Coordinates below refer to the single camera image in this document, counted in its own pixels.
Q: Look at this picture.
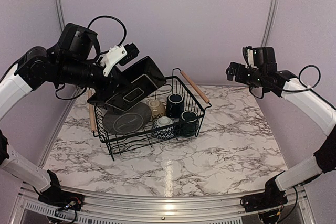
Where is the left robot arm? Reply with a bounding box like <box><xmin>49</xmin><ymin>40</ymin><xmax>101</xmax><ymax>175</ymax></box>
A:
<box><xmin>1</xmin><ymin>23</ymin><xmax>139</xmax><ymax>206</ymax></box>

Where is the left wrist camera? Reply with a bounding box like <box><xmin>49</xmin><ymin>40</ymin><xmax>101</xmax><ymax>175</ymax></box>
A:
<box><xmin>99</xmin><ymin>43</ymin><xmax>140</xmax><ymax>77</ymax></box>

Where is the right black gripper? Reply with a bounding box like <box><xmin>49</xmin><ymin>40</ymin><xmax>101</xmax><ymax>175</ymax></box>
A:
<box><xmin>226</xmin><ymin>62</ymin><xmax>266</xmax><ymax>87</ymax></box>

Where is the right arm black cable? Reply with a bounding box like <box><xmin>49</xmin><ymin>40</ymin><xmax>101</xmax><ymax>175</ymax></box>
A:
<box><xmin>248</xmin><ymin>64</ymin><xmax>322</xmax><ymax>99</ymax></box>

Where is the black wire dish rack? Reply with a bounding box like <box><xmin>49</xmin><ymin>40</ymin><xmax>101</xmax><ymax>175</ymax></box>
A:
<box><xmin>93</xmin><ymin>68</ymin><xmax>212</xmax><ymax>158</ymax></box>

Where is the aluminium corner post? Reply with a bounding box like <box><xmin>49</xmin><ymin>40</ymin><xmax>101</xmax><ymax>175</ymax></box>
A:
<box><xmin>49</xmin><ymin>0</ymin><xmax>81</xmax><ymax>88</ymax></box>
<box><xmin>248</xmin><ymin>0</ymin><xmax>284</xmax><ymax>90</ymax></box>

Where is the grey reindeer round plate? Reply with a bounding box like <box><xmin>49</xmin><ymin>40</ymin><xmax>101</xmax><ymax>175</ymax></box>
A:
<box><xmin>102</xmin><ymin>102</ymin><xmax>152</xmax><ymax>135</ymax></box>

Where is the beige ceramic bowl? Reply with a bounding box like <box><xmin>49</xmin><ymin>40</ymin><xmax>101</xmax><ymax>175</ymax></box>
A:
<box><xmin>147</xmin><ymin>99</ymin><xmax>166</xmax><ymax>122</ymax></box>

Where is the aluminium front frame rail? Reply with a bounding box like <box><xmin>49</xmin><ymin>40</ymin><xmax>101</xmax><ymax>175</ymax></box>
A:
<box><xmin>15</xmin><ymin>186</ymin><xmax>316</xmax><ymax>224</ymax></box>

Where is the wooden rack handle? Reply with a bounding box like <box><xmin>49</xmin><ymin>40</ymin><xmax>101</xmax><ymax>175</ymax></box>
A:
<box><xmin>88</xmin><ymin>102</ymin><xmax>97</xmax><ymax>133</ymax></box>
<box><xmin>180</xmin><ymin>70</ymin><xmax>210</xmax><ymax>103</ymax></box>

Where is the dark green mug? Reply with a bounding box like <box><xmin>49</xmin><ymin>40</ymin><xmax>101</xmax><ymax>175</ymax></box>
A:
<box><xmin>178</xmin><ymin>111</ymin><xmax>198</xmax><ymax>137</ymax></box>

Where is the left wooden rack handle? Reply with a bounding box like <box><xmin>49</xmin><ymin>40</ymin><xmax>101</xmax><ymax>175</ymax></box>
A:
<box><xmin>88</xmin><ymin>102</ymin><xmax>97</xmax><ymax>133</ymax></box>

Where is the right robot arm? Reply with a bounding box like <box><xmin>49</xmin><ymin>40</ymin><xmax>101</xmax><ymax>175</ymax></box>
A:
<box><xmin>226</xmin><ymin>46</ymin><xmax>335</xmax><ymax>207</ymax></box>

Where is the left aluminium corner post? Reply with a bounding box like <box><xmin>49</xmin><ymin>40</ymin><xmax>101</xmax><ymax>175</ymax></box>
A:
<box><xmin>49</xmin><ymin>0</ymin><xmax>81</xmax><ymax>88</ymax></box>

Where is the right aluminium corner post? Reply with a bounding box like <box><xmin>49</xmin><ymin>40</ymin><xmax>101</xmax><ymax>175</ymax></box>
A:
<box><xmin>248</xmin><ymin>0</ymin><xmax>284</xmax><ymax>90</ymax></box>

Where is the right wooden rack handle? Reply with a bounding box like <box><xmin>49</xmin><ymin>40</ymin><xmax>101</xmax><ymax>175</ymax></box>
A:
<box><xmin>180</xmin><ymin>70</ymin><xmax>210</xmax><ymax>103</ymax></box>

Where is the navy blue mug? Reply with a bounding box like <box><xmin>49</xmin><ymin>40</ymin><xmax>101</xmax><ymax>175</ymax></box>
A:
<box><xmin>166</xmin><ymin>93</ymin><xmax>184</xmax><ymax>118</ymax></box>

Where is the blue white patterned bowl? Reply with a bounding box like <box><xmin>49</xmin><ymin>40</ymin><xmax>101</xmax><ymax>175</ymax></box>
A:
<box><xmin>153</xmin><ymin>116</ymin><xmax>175</xmax><ymax>140</ymax></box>

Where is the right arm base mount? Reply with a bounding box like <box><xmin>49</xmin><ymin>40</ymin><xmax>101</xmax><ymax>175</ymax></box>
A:
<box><xmin>240</xmin><ymin>175</ymin><xmax>288</xmax><ymax>212</ymax></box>

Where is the square floral black-backed plate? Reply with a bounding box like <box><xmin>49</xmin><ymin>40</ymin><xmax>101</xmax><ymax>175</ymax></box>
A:
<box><xmin>87</xmin><ymin>56</ymin><xmax>166</xmax><ymax>112</ymax></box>

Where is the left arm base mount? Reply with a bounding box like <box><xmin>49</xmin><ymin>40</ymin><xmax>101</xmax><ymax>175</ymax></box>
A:
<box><xmin>34</xmin><ymin>170</ymin><xmax>84</xmax><ymax>211</ymax></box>

